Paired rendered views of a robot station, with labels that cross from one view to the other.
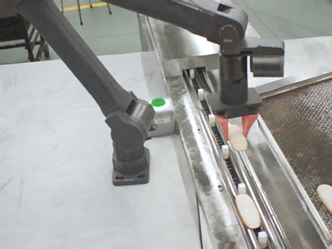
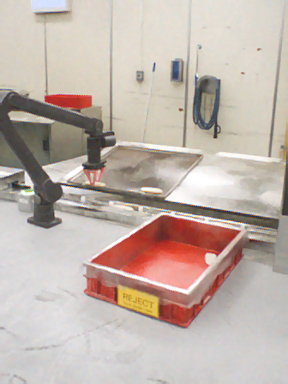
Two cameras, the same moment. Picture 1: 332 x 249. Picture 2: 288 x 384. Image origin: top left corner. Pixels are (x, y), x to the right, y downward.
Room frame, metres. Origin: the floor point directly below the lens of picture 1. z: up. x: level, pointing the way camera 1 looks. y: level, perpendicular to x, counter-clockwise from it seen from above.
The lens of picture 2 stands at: (-0.24, 1.25, 1.44)
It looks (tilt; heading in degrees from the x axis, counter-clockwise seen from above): 17 degrees down; 300
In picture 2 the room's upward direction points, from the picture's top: 1 degrees clockwise
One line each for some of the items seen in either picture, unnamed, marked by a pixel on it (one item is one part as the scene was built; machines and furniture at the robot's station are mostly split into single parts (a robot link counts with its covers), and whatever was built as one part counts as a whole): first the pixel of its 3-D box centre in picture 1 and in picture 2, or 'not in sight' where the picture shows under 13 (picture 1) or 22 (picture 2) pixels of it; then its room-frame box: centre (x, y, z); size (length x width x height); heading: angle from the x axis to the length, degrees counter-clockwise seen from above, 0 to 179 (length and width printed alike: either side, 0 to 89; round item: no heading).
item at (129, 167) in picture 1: (130, 155); (44, 213); (0.88, 0.09, 0.86); 0.12 x 0.09 x 0.08; 177
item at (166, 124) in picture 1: (161, 122); (29, 204); (1.04, 0.01, 0.84); 0.08 x 0.08 x 0.11; 4
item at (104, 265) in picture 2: not in sight; (171, 258); (0.26, 0.21, 0.87); 0.49 x 0.34 x 0.10; 91
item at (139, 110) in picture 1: (134, 128); (46, 192); (0.88, 0.07, 0.94); 0.09 x 0.05 x 0.10; 73
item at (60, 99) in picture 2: not in sight; (68, 100); (3.35, -3.00, 0.93); 0.51 x 0.36 x 0.13; 8
